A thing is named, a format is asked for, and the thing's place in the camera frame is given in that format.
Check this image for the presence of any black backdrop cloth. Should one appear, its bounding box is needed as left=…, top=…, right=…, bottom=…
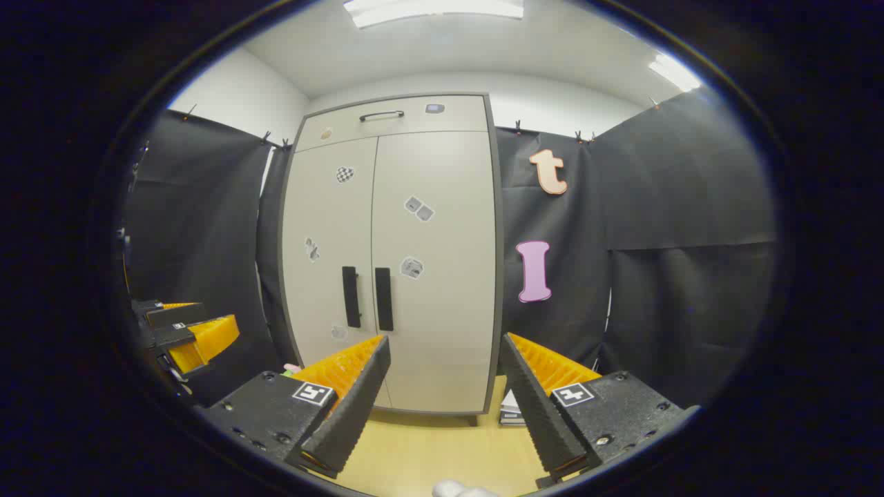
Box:
left=121, top=86, right=778, bottom=408

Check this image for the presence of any beige cabinet drawer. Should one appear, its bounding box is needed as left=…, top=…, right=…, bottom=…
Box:
left=296, top=95, right=490, bottom=153

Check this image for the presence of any beige shoe cabinet door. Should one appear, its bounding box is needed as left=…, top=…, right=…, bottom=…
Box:
left=371, top=131, right=498, bottom=413
left=282, top=137, right=392, bottom=408

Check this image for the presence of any black door handle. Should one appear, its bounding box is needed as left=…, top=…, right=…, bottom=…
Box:
left=374, top=268, right=394, bottom=332
left=342, top=266, right=362, bottom=329

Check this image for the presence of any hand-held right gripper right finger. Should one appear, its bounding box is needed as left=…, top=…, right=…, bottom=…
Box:
left=499, top=333, right=700, bottom=489

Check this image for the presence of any beige double-door shoe cabinet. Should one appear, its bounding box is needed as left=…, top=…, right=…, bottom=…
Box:
left=278, top=93, right=505, bottom=417

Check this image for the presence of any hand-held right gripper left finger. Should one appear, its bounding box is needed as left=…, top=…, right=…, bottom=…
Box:
left=195, top=335, right=392, bottom=479

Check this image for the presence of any ceiling light panel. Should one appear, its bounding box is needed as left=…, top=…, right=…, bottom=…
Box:
left=648, top=54, right=702, bottom=92

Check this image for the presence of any stack of white books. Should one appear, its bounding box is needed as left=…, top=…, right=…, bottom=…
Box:
left=499, top=389, right=527, bottom=427

